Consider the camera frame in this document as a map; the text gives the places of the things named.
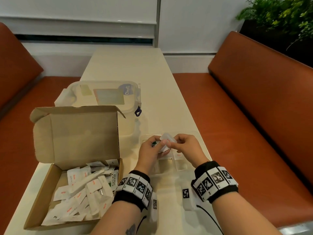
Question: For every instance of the person's left hand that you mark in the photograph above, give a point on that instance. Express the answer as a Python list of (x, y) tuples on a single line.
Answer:
[(148, 154)]

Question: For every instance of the person's right hand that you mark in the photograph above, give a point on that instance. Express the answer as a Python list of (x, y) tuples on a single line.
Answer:
[(192, 149)]

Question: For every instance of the sorted sachets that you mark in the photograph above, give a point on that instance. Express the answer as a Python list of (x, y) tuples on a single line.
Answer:
[(179, 156)]

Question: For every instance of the clear compartment tray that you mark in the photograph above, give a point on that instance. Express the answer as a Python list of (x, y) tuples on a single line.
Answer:
[(168, 166)]

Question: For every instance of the brown cardboard box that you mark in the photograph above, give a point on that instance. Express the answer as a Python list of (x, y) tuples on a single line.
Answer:
[(80, 134)]

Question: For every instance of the pile of white sachets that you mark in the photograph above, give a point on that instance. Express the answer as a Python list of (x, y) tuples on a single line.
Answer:
[(78, 193)]

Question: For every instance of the person's left forearm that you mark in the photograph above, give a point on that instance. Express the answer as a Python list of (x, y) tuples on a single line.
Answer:
[(117, 220)]

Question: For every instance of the person's right forearm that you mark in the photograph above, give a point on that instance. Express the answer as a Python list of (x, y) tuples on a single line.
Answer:
[(242, 215)]

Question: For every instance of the black wristband with marker tiles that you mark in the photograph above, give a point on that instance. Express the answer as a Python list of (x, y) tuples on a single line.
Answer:
[(215, 181), (134, 188)]

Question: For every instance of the orange leather bench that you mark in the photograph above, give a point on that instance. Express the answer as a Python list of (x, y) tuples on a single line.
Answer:
[(19, 100), (251, 115)]

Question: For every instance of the clear lidded plastic container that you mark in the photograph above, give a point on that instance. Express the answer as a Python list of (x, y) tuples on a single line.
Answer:
[(107, 95)]

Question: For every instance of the black planter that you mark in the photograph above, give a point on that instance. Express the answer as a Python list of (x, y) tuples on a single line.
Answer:
[(269, 39)]

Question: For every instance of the white roller blind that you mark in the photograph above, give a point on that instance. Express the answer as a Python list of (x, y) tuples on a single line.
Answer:
[(78, 9)]

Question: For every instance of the green leafy plant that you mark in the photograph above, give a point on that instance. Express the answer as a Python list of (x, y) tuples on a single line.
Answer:
[(276, 12)]

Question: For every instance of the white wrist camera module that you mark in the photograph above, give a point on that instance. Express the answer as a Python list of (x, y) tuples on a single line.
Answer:
[(187, 198), (154, 208)]

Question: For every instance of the grey window frame post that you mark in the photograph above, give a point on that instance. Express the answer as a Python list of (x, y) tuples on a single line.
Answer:
[(157, 19)]

